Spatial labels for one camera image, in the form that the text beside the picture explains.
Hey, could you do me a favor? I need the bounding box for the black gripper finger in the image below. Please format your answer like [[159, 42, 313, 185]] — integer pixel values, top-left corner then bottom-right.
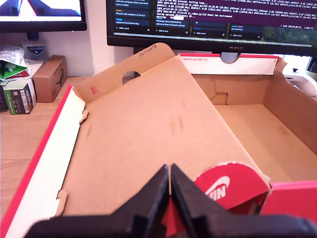
[[112, 164, 171, 238], [170, 163, 231, 238]]

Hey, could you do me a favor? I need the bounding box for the red shoebox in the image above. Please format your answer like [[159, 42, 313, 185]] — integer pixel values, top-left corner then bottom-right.
[[0, 42, 317, 238]]

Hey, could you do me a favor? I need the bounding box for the small brown cardboard box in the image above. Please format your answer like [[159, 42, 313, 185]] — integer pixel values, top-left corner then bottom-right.
[[33, 55, 67, 103]]

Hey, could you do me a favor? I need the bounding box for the white game controller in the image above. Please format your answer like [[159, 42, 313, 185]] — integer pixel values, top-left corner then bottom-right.
[[283, 68, 317, 97]]

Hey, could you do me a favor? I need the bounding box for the wide black Huawei monitor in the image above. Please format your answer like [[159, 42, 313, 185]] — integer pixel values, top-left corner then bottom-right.
[[106, 0, 317, 64]]

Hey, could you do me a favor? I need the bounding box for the green folded carton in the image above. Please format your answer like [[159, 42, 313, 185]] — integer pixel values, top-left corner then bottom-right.
[[0, 60, 28, 80]]

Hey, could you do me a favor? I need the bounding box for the white Cuticura pouch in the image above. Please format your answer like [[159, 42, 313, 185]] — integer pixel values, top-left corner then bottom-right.
[[21, 39, 47, 60]]

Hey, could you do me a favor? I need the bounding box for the crumpled printed paper leaflet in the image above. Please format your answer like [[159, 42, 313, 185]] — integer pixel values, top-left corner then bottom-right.
[[0, 45, 27, 67]]

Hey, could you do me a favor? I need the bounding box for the black computer monitor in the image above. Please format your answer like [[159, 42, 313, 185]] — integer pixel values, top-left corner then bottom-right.
[[0, 0, 88, 40]]

